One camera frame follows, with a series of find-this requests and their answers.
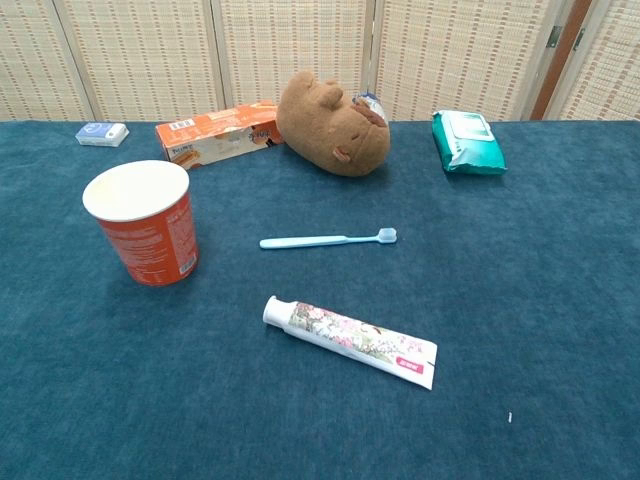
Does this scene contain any blue table cloth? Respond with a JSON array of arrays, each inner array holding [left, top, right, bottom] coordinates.
[[0, 119, 640, 480]]

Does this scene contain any orange paper noodle cup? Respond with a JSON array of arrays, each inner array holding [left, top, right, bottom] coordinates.
[[81, 159, 200, 287]]

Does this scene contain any green wet wipes pack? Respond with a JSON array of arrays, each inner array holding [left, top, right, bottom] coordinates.
[[431, 109, 508, 176]]

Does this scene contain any orange biscuit carton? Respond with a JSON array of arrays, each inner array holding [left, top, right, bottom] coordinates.
[[154, 101, 286, 174]]

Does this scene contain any small blue white box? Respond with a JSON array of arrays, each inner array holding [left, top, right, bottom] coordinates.
[[74, 121, 131, 148]]

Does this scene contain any floral white toothpaste tube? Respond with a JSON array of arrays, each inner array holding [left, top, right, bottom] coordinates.
[[262, 294, 439, 391]]

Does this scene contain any brown wooden post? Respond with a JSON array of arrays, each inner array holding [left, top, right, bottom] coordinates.
[[529, 0, 594, 120]]

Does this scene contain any woven folding screen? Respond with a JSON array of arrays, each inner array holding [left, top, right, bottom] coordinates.
[[0, 0, 571, 122], [547, 0, 640, 121]]

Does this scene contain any brown capybara plush toy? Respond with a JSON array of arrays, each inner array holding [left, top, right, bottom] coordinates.
[[275, 69, 392, 178]]

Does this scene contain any light blue toothbrush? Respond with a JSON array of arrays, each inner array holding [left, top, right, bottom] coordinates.
[[258, 227, 399, 251]]

